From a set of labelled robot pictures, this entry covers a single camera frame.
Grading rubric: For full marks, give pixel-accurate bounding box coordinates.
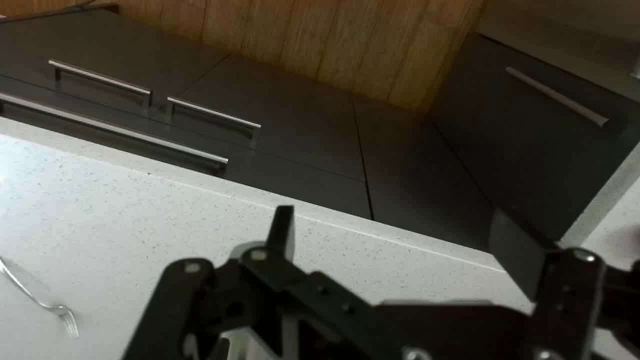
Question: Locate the long silver drawer handle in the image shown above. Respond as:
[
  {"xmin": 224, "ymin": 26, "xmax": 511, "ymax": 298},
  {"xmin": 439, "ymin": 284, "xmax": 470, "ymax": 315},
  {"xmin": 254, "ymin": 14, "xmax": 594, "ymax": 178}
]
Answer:
[{"xmin": 0, "ymin": 91, "xmax": 231, "ymax": 165}]

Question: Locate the silver fork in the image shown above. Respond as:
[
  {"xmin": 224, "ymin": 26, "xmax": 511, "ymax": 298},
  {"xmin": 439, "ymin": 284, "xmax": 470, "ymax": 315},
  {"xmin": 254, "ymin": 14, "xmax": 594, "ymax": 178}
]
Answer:
[{"xmin": 0, "ymin": 255, "xmax": 81, "ymax": 338}]

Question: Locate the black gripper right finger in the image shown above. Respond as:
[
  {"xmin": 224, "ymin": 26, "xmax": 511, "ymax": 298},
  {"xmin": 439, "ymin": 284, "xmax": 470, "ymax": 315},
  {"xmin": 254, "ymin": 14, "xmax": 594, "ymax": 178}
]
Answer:
[{"xmin": 374, "ymin": 247, "xmax": 640, "ymax": 360}]

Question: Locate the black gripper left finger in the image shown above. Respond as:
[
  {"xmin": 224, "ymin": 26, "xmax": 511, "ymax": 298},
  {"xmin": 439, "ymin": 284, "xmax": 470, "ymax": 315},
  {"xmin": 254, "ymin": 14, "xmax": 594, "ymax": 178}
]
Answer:
[{"xmin": 121, "ymin": 203, "xmax": 376, "ymax": 360}]

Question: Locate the short silver door handle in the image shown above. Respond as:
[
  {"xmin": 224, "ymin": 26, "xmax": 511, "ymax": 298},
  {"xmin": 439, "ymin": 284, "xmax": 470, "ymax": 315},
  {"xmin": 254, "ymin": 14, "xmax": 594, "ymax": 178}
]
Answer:
[{"xmin": 47, "ymin": 60, "xmax": 152, "ymax": 100}]

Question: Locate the dark side cabinet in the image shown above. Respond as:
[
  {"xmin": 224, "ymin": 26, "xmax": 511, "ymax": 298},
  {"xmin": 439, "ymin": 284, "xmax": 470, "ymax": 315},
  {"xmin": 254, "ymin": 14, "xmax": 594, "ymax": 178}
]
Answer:
[{"xmin": 433, "ymin": 34, "xmax": 640, "ymax": 239}]

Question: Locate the dark lower cabinet unit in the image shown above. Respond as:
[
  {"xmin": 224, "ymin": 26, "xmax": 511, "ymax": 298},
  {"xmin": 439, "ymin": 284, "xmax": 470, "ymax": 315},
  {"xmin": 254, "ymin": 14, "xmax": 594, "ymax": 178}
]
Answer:
[{"xmin": 0, "ymin": 9, "xmax": 493, "ymax": 247}]

